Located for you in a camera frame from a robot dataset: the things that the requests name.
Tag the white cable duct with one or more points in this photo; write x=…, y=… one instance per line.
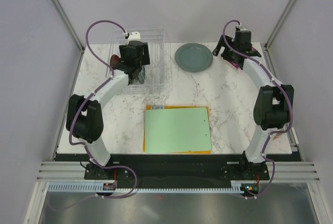
x=116, y=187

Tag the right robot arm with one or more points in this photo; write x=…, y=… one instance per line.
x=273, y=106

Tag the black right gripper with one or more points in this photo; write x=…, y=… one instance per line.
x=221, y=43

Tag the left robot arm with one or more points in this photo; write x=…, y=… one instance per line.
x=85, y=113

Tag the orange folder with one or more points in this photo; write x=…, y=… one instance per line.
x=148, y=141

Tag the aluminium front rail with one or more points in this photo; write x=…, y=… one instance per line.
x=229, y=171

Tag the white wire dish rack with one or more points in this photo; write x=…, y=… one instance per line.
x=156, y=78

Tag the purple book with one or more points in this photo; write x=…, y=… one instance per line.
x=238, y=61

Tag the left aluminium frame post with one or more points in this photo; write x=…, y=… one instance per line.
x=67, y=23

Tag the small dark red plate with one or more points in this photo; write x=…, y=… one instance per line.
x=114, y=61

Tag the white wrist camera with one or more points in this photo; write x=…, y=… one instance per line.
x=132, y=36
x=242, y=27

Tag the right aluminium frame post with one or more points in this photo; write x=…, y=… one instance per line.
x=280, y=22

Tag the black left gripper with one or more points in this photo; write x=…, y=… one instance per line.
x=145, y=58

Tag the light green cutting board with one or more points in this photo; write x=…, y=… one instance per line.
x=177, y=130

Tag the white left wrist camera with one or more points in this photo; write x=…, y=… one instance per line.
x=132, y=36

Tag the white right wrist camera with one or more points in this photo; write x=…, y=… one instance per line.
x=242, y=27

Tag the grey-green plate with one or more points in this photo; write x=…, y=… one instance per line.
x=193, y=57

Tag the aluminium frame post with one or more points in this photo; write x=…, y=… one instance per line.
x=280, y=22
x=67, y=23

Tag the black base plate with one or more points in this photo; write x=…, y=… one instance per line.
x=127, y=180

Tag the dark teal flowered plate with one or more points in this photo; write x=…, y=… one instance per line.
x=142, y=75

